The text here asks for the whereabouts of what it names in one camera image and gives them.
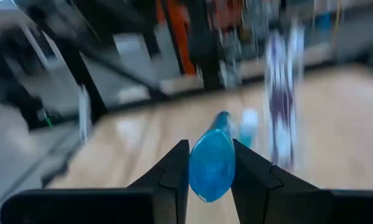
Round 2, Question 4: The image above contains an orange background object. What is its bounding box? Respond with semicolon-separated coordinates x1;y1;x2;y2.
154;0;197;77

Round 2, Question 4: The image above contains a purple toothbrush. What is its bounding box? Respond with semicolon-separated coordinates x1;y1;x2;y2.
265;27;299;169

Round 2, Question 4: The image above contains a blue mouthwash bottle white cap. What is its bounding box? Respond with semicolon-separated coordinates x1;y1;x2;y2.
237;107;260;149
188;111;237;203

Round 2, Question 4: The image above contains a dark background equipment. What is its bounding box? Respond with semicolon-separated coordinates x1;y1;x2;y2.
0;27;47;130

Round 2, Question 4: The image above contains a black aluminium table frame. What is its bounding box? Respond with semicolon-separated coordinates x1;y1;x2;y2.
17;0;162;187

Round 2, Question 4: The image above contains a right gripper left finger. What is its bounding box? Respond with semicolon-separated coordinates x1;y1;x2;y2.
0;139;191;224

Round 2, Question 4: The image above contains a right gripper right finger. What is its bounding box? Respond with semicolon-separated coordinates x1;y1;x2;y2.
230;138;373;224

